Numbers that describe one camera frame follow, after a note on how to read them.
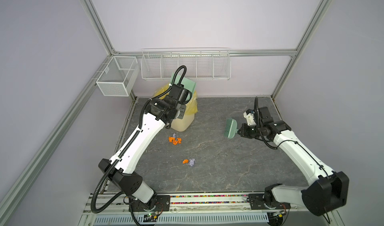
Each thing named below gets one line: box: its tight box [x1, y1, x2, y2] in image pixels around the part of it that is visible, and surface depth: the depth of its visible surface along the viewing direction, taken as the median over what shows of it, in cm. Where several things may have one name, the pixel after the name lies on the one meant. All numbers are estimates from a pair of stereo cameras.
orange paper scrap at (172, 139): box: [168, 136, 182, 146], surface depth 98 cm
